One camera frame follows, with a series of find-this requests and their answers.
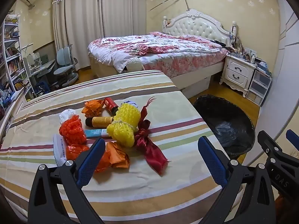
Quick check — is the black lined trash bin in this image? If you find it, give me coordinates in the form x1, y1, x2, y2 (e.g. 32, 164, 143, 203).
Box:
193, 94, 256, 160

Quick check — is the beige curtain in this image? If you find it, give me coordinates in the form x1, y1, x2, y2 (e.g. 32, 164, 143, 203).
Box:
53, 0, 103, 71
100, 0, 147, 38

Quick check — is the yellow bottle with black cap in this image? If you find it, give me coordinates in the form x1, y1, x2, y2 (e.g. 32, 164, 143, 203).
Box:
85, 116, 114, 128

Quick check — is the white wardrobe door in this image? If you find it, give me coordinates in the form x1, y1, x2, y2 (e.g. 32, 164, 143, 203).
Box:
243, 0, 299, 166

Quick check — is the white bed with tufted headboard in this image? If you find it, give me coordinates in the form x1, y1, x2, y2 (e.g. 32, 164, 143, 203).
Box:
87, 9, 232, 98

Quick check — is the yellow foam fruit net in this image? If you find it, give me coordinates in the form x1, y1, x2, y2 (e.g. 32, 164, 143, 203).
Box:
107, 103, 141, 148

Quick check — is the small red bottle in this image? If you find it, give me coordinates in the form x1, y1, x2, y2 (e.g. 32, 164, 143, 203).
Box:
103, 97, 119, 115

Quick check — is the pink floral quilt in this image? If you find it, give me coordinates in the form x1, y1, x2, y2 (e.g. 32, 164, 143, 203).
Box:
87, 31, 230, 78

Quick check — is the white paper packet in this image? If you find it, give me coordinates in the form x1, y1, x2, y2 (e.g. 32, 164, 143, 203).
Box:
53, 134, 70, 167

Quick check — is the blue-grey desk chair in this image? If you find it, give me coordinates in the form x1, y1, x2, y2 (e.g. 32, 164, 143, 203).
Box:
53, 47, 79, 87

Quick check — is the orange-red foam fruit net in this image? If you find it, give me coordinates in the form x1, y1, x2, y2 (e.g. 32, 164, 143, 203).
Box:
59, 114, 87, 145

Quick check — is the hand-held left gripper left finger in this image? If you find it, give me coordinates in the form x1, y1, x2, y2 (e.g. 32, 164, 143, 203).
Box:
27, 138, 107, 224

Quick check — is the white nightstand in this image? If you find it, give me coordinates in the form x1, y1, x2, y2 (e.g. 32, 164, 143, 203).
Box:
220, 52, 257, 98

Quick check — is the pile of household items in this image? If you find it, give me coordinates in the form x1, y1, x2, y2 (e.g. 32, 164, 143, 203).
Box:
256, 59, 273, 76

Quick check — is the light blue tube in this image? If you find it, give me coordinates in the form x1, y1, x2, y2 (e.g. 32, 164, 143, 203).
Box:
84, 128, 110, 138

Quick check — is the cluster of small toiletries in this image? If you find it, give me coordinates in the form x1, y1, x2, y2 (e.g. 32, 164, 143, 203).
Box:
230, 43, 251, 59

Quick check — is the orange plastic bag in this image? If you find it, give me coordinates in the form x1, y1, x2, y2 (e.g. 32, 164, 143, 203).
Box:
95, 150, 112, 172

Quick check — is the clear plastic drawer unit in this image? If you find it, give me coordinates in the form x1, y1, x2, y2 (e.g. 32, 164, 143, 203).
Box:
245, 69, 272, 106

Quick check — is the white bookshelf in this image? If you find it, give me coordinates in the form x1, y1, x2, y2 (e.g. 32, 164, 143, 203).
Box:
0, 14, 35, 103

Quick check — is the striped tablecloth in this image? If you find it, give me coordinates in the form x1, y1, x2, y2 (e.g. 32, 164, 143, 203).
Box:
0, 70, 225, 224

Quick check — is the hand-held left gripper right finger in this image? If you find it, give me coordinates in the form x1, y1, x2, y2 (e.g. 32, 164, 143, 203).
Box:
197, 136, 281, 224

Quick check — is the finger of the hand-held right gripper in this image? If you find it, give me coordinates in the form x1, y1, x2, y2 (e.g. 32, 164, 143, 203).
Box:
286, 129, 299, 150
257, 131, 299, 166

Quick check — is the grey study desk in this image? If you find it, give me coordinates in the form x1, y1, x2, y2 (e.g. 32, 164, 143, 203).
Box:
22, 51, 56, 84

